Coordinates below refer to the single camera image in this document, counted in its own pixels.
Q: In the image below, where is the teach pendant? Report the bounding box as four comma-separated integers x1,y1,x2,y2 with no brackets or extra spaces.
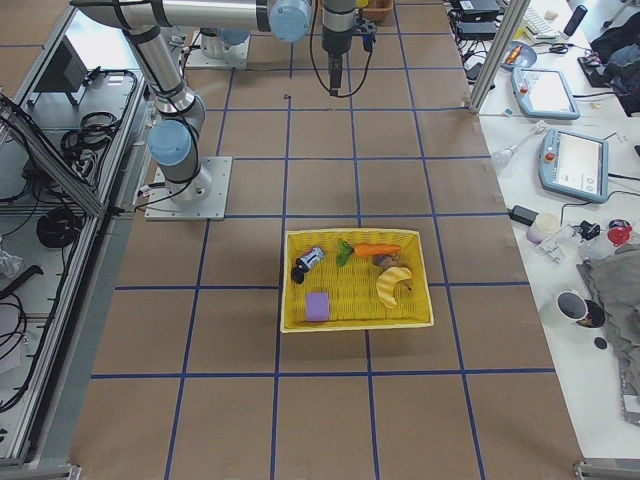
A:
538,129,609,204
511,67,581,120

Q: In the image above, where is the grey cloth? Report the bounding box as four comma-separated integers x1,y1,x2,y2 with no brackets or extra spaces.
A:
577,246,639,425

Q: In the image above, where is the black power adapter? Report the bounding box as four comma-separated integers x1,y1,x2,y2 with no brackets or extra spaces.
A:
508,205,539,227

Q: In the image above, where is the purple sponge block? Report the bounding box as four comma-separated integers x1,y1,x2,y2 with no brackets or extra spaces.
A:
305,292,330,322

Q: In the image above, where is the teach pendant near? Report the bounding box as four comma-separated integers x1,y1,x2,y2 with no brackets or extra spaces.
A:
538,129,609,204

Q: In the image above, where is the soda can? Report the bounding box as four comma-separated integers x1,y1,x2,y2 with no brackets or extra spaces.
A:
291,246,325,285

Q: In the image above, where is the teach pendant far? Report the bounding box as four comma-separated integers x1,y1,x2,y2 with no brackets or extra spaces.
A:
511,67,581,120

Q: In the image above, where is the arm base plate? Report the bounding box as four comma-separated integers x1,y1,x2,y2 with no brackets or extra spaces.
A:
186,29,250,70
144,156,233,221

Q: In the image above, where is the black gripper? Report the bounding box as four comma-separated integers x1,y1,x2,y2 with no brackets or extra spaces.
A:
322,27,353,96

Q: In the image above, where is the toy croissant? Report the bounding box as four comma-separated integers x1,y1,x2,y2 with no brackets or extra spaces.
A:
376,267,413,309

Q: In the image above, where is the light bulb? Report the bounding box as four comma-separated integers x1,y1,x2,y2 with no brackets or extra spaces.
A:
491,120,548,172

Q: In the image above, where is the brass cylinder tool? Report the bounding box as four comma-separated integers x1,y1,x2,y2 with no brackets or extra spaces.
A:
504,45,522,65

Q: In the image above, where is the aluminium frame post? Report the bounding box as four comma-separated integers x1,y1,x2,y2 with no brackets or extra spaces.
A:
468,0,530,114

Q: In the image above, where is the blue plate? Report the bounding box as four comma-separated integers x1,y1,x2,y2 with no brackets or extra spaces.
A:
500,41,537,71

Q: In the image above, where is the brown wicker basket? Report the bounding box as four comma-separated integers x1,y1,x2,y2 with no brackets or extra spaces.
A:
362,0,394,23

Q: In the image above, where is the brown toy animal figure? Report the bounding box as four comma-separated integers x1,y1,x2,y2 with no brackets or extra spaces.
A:
372,255,401,271

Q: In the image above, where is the white mug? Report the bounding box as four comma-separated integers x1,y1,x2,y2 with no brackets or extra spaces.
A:
539,290,605,329

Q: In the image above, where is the toy carrot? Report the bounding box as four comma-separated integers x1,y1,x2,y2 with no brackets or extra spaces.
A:
336,240,401,267

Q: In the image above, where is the yellow plastic basket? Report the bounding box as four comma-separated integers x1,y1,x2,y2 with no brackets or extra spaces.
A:
280,228,434,333

